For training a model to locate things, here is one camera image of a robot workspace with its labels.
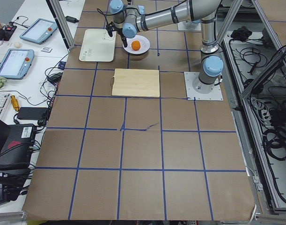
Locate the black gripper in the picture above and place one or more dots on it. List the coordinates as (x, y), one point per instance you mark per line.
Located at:
(124, 40)

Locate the orange fruit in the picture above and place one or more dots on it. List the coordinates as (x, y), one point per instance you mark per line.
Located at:
(136, 45)

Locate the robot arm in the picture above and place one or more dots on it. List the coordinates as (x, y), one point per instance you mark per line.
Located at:
(129, 19)

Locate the cream bear tray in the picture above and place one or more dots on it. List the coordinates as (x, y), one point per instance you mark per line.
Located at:
(97, 46)

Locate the white round plate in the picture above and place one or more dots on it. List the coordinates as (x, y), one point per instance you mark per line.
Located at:
(145, 45)

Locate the wooden cutting board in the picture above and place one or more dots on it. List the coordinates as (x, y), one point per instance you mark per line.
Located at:
(136, 83)

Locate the upper blue teach pendant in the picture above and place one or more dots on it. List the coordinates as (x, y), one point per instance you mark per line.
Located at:
(39, 31)

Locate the blue teach pendant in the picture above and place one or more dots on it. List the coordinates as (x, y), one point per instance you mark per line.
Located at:
(16, 63)
(39, 31)

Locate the lower blue teach pendant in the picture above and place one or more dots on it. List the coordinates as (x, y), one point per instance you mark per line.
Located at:
(16, 63)

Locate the black power brick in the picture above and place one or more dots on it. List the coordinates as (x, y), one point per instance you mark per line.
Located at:
(31, 113)

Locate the gold metal cylinder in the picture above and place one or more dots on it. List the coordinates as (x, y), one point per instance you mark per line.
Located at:
(15, 103)

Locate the black computer box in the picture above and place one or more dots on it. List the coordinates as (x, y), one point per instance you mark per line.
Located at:
(15, 143)

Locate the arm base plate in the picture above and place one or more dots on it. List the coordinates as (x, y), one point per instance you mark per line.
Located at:
(192, 26)
(196, 90)

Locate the aluminium frame post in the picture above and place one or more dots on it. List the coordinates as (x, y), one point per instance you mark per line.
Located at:
(58, 15)

